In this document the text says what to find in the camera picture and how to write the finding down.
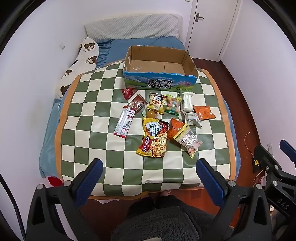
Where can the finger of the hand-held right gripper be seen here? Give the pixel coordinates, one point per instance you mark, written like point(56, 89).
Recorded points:
point(266, 157)
point(288, 147)

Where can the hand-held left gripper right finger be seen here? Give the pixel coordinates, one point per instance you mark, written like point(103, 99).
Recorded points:
point(209, 183)

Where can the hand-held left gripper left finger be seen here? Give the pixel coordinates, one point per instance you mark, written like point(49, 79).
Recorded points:
point(90, 183)

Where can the clear yellow-edged snack packet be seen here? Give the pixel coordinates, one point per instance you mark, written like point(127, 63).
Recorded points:
point(188, 140)

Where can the orange snack packet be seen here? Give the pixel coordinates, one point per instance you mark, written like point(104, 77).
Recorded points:
point(204, 112)
point(175, 127)

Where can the small white grey snack packet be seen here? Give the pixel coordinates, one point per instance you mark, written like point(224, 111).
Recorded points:
point(192, 118)

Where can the long white red snack packet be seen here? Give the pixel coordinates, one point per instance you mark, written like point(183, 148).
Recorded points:
point(124, 122)

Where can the yellow instant noodle packet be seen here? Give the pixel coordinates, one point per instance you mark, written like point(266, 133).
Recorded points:
point(153, 136)

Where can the white snack bar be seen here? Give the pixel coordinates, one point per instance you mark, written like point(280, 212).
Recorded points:
point(186, 102)

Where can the colourful candy ball bag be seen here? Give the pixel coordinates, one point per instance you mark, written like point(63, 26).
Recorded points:
point(173, 104)

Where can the yellow panda snack packet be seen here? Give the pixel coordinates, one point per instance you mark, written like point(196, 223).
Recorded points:
point(156, 102)

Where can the cardboard box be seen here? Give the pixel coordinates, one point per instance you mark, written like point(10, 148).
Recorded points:
point(159, 67)

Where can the red cloth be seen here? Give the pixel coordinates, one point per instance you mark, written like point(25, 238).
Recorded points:
point(54, 181)

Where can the green white checkered mat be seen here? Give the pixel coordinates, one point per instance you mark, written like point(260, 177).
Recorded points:
point(97, 129)

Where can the person's dark fleece clothing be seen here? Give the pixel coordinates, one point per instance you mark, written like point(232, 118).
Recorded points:
point(161, 220)

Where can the round brown bun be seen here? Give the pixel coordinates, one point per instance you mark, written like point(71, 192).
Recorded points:
point(151, 114)

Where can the brown red snack packet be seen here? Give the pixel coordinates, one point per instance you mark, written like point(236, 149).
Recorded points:
point(138, 105)

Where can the small red snack packet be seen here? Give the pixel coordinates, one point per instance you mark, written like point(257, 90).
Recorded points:
point(128, 92)

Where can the white bear print pillow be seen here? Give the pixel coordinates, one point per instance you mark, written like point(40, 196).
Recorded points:
point(81, 64)

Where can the blue bedsheet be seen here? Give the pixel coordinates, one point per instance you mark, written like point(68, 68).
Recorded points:
point(115, 47)

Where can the white door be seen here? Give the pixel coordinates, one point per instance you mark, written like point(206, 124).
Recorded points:
point(211, 30)

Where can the grey white pillow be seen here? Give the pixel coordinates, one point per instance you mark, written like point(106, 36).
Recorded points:
point(131, 27)

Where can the white wall socket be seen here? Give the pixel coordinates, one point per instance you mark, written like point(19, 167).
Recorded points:
point(269, 147)

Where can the white wall switch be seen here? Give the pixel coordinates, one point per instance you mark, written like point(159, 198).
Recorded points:
point(61, 45)

